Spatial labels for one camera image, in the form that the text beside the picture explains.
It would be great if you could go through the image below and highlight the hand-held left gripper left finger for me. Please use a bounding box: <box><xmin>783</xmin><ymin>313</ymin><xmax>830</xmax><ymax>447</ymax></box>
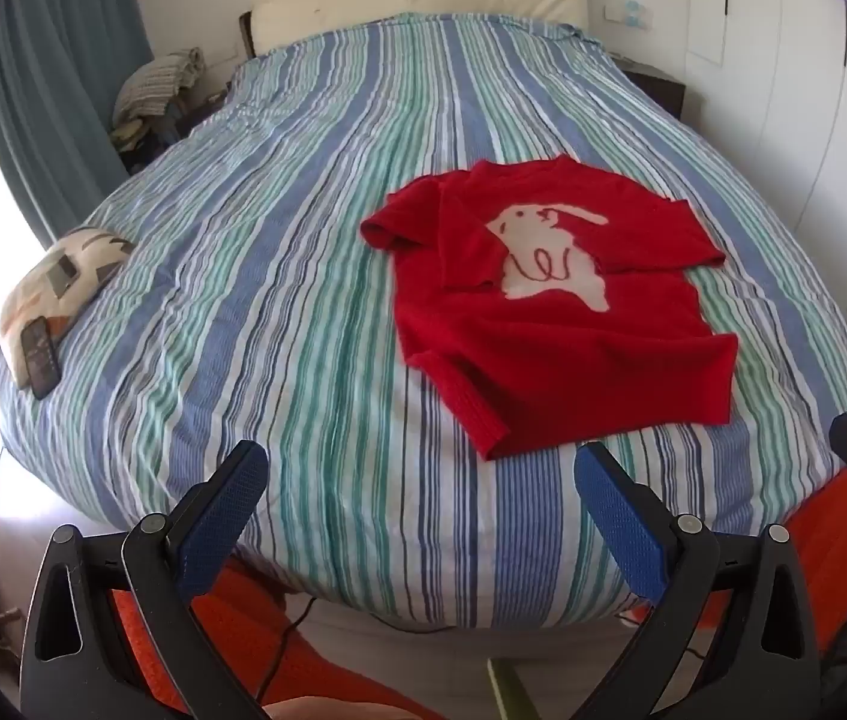
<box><xmin>19</xmin><ymin>440</ymin><xmax>271</xmax><ymax>720</ymax></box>

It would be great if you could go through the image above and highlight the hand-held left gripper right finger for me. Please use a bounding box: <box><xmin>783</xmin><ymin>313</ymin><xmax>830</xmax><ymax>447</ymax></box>
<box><xmin>573</xmin><ymin>440</ymin><xmax>822</xmax><ymax>720</ymax></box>

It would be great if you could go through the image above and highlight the red sweater with white dog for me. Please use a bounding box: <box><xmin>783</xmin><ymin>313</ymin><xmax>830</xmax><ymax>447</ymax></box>
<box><xmin>359</xmin><ymin>154</ymin><xmax>740</xmax><ymax>462</ymax></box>

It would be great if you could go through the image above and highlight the orange rug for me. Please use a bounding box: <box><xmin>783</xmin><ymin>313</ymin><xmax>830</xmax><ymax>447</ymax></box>
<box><xmin>107</xmin><ymin>465</ymin><xmax>847</xmax><ymax>720</ymax></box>

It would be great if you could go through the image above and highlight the striped bedspread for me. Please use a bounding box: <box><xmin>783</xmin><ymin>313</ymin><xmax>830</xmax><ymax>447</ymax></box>
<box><xmin>0</xmin><ymin>11</ymin><xmax>847</xmax><ymax>631</ymax></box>

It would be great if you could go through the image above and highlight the patterned pillow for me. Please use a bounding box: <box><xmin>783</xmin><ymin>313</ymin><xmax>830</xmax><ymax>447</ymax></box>
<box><xmin>0</xmin><ymin>225</ymin><xmax>137</xmax><ymax>392</ymax></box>

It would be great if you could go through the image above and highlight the dark nightstand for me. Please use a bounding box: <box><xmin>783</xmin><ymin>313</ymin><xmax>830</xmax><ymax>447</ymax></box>
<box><xmin>620</xmin><ymin>56</ymin><xmax>687</xmax><ymax>122</ymax></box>

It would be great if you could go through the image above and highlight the teal curtain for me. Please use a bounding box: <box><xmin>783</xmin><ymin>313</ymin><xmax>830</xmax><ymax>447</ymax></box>
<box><xmin>0</xmin><ymin>0</ymin><xmax>155</xmax><ymax>250</ymax></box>

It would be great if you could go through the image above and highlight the black cable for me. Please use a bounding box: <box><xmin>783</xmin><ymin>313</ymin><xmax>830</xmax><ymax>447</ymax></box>
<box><xmin>253</xmin><ymin>595</ymin><xmax>321</xmax><ymax>707</ymax></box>

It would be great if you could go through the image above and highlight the white wall socket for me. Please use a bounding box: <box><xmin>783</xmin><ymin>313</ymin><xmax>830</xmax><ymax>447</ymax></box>
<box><xmin>602</xmin><ymin>3</ymin><xmax>654</xmax><ymax>32</ymax></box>

